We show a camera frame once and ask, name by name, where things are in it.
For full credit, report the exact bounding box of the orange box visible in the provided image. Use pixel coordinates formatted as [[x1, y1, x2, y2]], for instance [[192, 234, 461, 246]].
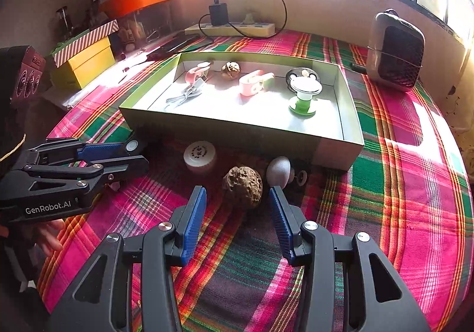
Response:
[[98, 0, 174, 19]]

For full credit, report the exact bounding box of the white usb cable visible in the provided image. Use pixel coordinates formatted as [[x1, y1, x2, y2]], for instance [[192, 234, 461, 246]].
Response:
[[165, 77, 208, 107]]

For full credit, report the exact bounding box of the black grated device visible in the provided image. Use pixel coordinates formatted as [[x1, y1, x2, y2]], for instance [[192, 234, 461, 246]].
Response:
[[107, 134, 149, 190]]

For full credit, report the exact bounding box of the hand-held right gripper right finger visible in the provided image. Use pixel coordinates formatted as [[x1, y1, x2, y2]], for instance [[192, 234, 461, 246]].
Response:
[[268, 186, 432, 332]]

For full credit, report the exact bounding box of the yellow box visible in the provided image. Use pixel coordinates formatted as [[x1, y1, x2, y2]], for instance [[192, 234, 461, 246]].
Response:
[[52, 37, 116, 90]]

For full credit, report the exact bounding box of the silver black space heater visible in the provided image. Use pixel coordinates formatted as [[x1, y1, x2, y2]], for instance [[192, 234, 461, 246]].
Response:
[[366, 9, 426, 92]]

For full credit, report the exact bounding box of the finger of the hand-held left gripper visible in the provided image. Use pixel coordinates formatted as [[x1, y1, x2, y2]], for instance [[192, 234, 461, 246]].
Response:
[[27, 138, 128, 166], [23, 155, 150, 188]]

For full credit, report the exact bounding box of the person's left hand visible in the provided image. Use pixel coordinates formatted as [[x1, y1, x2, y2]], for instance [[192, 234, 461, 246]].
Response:
[[33, 219, 66, 256]]

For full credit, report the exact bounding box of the plaid blanket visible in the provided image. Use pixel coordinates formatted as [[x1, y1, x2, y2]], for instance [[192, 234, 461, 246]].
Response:
[[35, 29, 474, 332]]

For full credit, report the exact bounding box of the shallow cardboard box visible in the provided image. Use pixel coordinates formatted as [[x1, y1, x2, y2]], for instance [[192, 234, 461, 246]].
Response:
[[118, 52, 365, 172]]

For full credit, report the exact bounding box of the brown walnut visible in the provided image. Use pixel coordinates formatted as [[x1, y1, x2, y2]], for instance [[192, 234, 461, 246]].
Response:
[[222, 166, 263, 210], [221, 61, 241, 79]]

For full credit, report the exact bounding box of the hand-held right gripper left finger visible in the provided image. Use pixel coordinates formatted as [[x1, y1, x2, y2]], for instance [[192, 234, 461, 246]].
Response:
[[46, 185, 207, 332]]

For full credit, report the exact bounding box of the white round jar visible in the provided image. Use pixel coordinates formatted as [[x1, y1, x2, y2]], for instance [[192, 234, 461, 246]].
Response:
[[184, 142, 217, 174]]

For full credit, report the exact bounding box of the black charger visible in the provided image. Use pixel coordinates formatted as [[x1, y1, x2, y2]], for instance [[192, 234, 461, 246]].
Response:
[[209, 3, 229, 26]]

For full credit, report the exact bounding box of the pale power strip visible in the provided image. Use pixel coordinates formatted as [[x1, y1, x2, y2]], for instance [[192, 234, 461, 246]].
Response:
[[184, 22, 276, 38]]

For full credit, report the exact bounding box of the glass jar with dark lid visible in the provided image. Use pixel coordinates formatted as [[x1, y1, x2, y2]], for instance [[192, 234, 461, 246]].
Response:
[[55, 6, 74, 40]]

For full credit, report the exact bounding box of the green white frog stand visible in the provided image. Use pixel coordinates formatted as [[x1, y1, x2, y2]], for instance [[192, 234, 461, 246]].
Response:
[[288, 74, 322, 118]]

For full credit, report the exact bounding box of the grey egg-shaped object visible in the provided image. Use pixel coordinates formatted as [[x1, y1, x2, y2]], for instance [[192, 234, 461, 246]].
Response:
[[267, 156, 292, 188]]

